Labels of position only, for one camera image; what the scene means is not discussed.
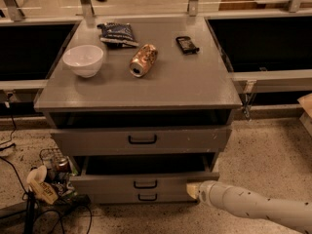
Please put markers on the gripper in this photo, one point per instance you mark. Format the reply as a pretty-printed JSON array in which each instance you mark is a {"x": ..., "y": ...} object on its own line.
[{"x": 208, "y": 194}]

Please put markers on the grey drawer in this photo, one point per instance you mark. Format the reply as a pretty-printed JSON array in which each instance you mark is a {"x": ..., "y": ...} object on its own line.
[
  {"x": 137, "y": 141},
  {"x": 155, "y": 172},
  {"x": 139, "y": 198}
]

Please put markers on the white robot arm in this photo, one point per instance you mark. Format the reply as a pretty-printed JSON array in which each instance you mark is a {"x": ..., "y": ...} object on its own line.
[{"x": 244, "y": 203}]

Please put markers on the grey top drawer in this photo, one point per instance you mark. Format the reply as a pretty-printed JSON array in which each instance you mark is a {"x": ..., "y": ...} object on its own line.
[{"x": 137, "y": 141}]

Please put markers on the grey bottom drawer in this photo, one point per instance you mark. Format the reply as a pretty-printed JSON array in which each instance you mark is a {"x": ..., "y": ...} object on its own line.
[{"x": 139, "y": 198}]

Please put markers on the grey drawer cabinet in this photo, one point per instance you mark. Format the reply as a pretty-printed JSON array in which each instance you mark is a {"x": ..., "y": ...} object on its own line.
[{"x": 178, "y": 91}]

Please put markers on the black snack packet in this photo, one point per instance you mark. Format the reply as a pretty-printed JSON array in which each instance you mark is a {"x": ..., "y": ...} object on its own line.
[{"x": 186, "y": 45}]

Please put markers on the wooden box at right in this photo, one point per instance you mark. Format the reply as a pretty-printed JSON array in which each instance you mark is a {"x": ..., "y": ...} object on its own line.
[{"x": 306, "y": 118}]

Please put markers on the gold soda can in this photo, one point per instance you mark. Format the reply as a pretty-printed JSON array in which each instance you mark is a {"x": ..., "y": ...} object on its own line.
[{"x": 143, "y": 60}]

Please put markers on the yellow bottle on floor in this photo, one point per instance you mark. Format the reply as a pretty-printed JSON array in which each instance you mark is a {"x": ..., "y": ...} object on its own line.
[{"x": 42, "y": 189}]

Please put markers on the white bowl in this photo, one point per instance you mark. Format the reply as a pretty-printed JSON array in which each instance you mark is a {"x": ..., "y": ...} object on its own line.
[{"x": 84, "y": 61}]

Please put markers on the wire basket with clutter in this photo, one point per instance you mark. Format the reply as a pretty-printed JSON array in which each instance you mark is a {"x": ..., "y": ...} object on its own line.
[{"x": 59, "y": 170}]

